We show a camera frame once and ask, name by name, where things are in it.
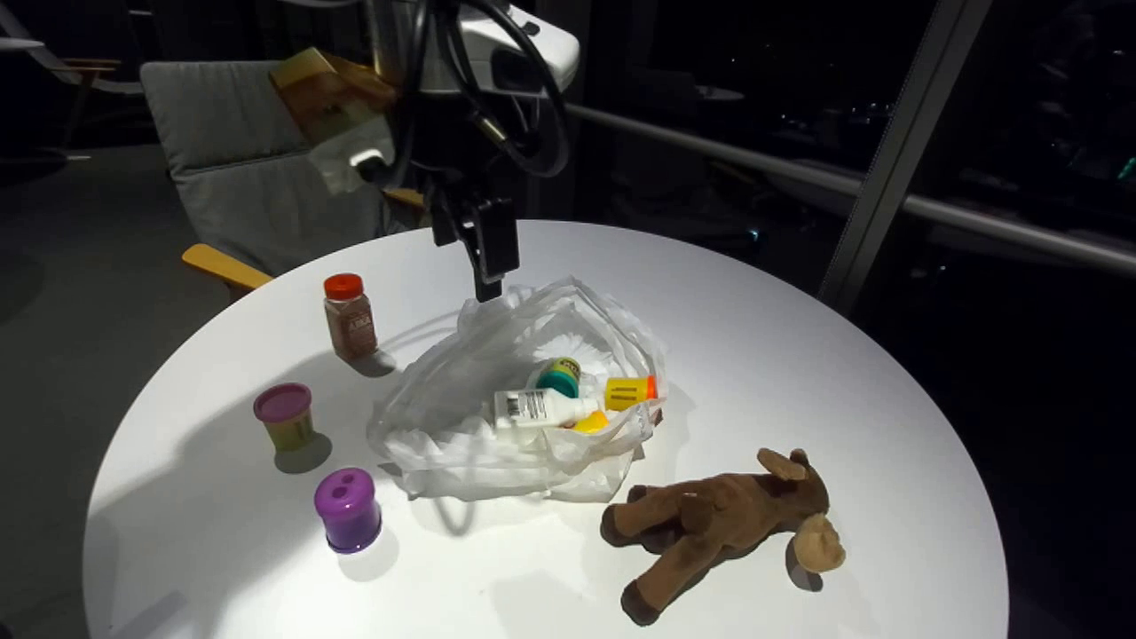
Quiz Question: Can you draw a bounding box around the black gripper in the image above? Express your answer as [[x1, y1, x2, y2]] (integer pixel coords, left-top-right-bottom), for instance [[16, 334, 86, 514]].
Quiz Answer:
[[422, 170, 526, 304]]

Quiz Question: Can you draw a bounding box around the red lid spice jar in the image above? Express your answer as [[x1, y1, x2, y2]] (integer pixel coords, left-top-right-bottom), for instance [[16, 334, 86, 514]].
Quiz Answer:
[[321, 271, 383, 366]]

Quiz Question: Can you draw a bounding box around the white plastic bag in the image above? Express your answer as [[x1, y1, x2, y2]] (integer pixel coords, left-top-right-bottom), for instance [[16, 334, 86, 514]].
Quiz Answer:
[[366, 277, 674, 507]]

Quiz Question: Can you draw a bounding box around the pink lid toy cup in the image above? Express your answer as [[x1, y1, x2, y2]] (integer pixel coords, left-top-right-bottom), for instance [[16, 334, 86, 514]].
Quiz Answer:
[[248, 379, 322, 469]]

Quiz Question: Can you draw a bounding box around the purple toy cup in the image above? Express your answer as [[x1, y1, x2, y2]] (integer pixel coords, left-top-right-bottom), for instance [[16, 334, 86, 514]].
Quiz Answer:
[[314, 464, 387, 558]]

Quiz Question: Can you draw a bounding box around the brown plush moose toy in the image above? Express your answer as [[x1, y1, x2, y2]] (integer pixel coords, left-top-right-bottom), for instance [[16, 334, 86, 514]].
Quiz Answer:
[[597, 445, 850, 633]]

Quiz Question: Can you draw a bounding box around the wooden chair armrest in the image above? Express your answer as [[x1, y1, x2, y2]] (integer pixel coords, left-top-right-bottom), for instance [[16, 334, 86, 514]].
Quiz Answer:
[[177, 243, 277, 294], [383, 185, 435, 218]]

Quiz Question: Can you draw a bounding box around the orange yellow toy cup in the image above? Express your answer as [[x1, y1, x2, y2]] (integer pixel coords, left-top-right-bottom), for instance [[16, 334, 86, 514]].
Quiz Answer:
[[600, 373, 661, 417]]

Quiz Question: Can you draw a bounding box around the wrist camera on wooden mount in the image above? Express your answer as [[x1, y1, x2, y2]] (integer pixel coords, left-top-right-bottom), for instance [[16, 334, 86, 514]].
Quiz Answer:
[[267, 46, 400, 199]]

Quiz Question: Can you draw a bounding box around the grey horizontal window rail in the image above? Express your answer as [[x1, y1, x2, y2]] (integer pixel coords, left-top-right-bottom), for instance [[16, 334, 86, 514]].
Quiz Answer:
[[565, 104, 1136, 277]]

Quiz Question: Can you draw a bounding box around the grey window frame post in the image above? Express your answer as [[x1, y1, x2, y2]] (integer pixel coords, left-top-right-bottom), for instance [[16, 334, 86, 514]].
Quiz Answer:
[[821, 0, 997, 314]]

